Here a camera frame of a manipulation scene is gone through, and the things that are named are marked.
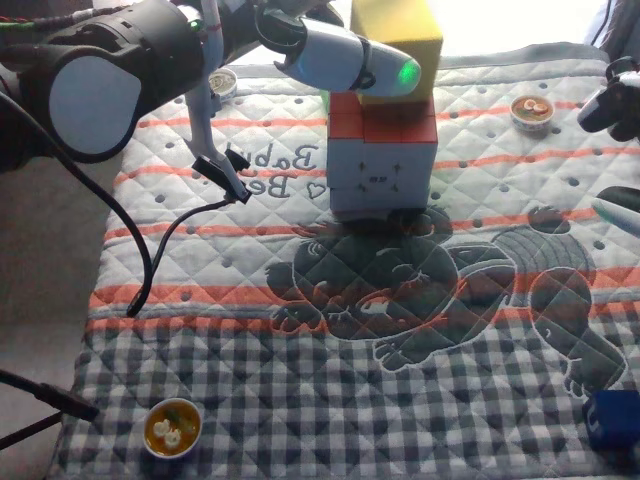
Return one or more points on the yellow block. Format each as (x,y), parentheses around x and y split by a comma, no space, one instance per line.
(400,25)

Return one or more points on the Rubik's cube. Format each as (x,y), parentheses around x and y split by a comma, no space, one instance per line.
(380,170)

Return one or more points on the blue block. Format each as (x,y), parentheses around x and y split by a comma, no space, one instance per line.
(615,420)

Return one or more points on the toy bowl of orange soup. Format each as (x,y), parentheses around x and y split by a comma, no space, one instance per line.
(172,427)

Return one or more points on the grey quilt with printed bear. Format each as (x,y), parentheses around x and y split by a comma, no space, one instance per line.
(320,360)

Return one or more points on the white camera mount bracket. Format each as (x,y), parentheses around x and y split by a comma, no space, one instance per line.
(200,120)

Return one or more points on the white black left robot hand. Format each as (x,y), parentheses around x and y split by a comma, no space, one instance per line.
(340,60)

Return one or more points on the toy bowl with white spoon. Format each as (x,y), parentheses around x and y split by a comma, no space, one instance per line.
(225,85)

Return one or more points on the toy ramen bowl with egg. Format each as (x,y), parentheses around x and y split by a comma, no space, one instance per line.
(531,112)

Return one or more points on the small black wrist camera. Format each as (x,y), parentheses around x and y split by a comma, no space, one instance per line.
(220,172)

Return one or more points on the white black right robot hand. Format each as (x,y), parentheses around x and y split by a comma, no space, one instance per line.
(612,110)

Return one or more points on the person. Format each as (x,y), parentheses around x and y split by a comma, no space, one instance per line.
(622,25)

